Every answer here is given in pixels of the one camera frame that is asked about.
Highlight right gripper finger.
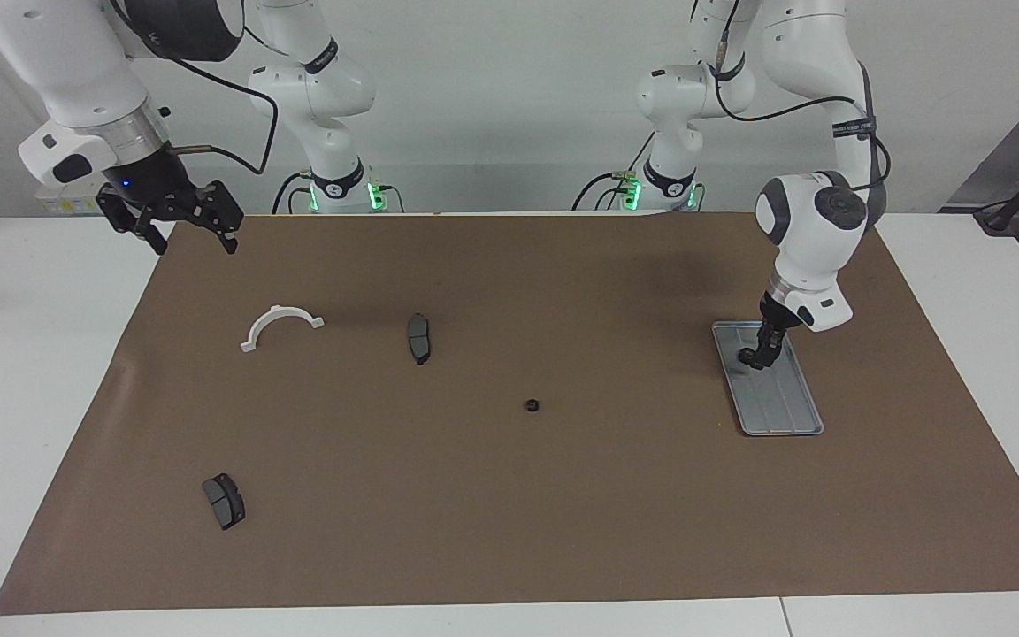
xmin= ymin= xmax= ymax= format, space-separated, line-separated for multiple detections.
xmin=175 ymin=180 xmax=243 ymax=256
xmin=96 ymin=188 xmax=167 ymax=256

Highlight silver metal tray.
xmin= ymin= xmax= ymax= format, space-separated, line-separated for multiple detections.
xmin=710 ymin=319 xmax=825 ymax=438

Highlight white box yellow labels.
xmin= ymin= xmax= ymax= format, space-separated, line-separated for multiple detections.
xmin=34 ymin=184 xmax=112 ymax=216

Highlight grey brake pad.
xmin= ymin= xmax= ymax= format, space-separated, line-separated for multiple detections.
xmin=406 ymin=312 xmax=433 ymax=366
xmin=202 ymin=473 xmax=247 ymax=532

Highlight brown table mat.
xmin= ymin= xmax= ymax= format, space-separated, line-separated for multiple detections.
xmin=0 ymin=211 xmax=1019 ymax=616

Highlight dark grey panel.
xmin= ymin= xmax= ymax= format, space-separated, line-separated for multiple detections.
xmin=941 ymin=84 xmax=1019 ymax=213

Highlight white curved plastic bracket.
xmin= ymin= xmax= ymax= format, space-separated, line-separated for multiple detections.
xmin=240 ymin=304 xmax=326 ymax=354

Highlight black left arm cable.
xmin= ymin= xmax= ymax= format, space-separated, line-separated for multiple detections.
xmin=711 ymin=0 xmax=893 ymax=194

